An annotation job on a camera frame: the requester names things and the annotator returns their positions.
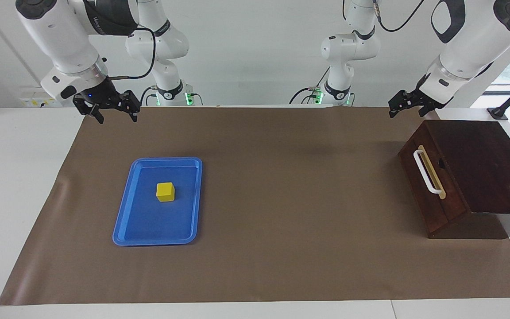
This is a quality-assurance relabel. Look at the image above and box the yellow cube block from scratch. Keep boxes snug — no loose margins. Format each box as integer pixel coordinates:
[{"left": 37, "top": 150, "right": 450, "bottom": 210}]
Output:
[{"left": 156, "top": 182, "right": 175, "bottom": 202}]

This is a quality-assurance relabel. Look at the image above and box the dark wooden drawer cabinet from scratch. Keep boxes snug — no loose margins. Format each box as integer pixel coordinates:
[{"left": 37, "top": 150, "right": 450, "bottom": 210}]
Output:
[{"left": 398, "top": 119, "right": 510, "bottom": 240}]

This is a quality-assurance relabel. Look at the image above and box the blue plastic tray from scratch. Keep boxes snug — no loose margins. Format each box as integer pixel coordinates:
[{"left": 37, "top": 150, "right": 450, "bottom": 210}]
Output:
[{"left": 112, "top": 157, "right": 203, "bottom": 246}]

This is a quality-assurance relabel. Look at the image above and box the brown table mat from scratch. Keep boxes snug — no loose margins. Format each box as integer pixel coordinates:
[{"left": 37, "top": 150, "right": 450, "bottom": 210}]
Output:
[{"left": 0, "top": 105, "right": 510, "bottom": 306}]

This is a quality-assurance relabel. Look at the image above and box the black base cable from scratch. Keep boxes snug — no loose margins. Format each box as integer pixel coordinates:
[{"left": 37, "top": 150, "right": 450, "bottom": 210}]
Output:
[
  {"left": 139, "top": 86, "right": 159, "bottom": 107},
  {"left": 289, "top": 66, "right": 332, "bottom": 105}
]

